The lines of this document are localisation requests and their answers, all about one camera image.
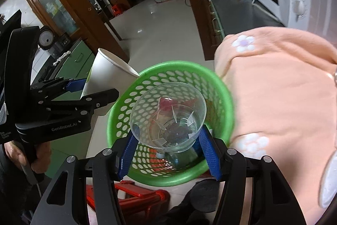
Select white paper cup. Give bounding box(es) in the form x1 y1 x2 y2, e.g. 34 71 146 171
80 48 140 116

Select clear plastic cup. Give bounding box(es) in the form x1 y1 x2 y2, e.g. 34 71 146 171
130 82 207 154

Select person's left hand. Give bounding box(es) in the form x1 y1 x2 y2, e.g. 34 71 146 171
5 139 52 182

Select black device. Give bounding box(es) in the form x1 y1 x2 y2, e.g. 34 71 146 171
53 32 71 55

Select wooden door frame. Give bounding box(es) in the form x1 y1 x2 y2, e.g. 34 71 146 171
170 0 211 61

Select black round disc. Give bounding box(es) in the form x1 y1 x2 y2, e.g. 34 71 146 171
190 179 220 212

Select green plastic basket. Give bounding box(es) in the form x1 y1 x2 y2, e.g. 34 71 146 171
106 61 235 187

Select peach printed blanket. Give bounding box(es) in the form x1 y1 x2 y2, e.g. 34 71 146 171
214 27 337 225

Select wooden glass-door cabinet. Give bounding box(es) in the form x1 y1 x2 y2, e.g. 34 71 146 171
22 0 129 65

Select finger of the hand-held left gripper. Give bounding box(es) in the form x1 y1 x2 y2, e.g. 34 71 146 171
37 88 119 121
29 78 88 99

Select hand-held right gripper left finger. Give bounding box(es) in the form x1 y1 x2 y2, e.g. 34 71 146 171
32 133 139 225

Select green cabinet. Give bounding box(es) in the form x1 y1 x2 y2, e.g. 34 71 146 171
29 38 96 99

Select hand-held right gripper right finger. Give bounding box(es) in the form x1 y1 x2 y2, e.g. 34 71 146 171
199 128 307 225

